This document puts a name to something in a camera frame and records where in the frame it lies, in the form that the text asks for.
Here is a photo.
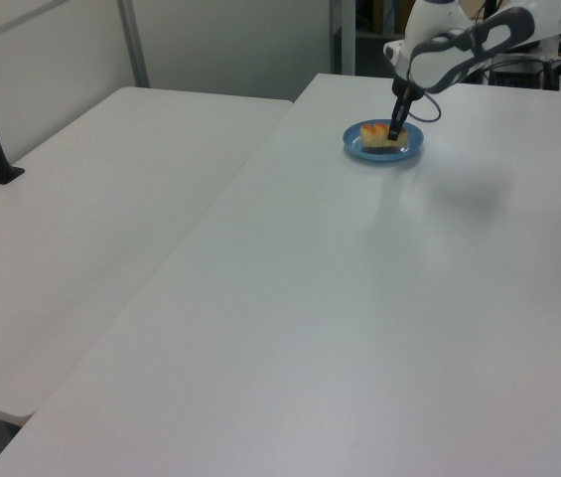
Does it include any orange glazed bread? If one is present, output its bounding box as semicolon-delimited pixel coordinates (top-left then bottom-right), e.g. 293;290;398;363
359;120;409;151

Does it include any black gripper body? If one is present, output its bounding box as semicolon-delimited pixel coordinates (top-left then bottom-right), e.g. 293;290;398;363
390;73;427;103

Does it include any wooden panel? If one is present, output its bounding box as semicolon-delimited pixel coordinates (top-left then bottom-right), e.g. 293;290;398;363
371;0;416;36

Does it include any blue round plate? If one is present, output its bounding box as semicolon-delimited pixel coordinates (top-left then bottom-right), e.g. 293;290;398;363
342;118;427;165

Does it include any grey metal frame upright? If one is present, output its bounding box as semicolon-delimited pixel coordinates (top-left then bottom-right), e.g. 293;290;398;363
330;0;358;77

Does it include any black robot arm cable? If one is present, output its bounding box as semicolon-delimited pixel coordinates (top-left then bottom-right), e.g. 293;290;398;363
405;58;445;125

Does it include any grey metal partition post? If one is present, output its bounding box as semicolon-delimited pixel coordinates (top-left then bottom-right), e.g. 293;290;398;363
116;0;152;90

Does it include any black electronics box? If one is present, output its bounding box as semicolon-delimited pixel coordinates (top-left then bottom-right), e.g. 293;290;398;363
489;62;545;90

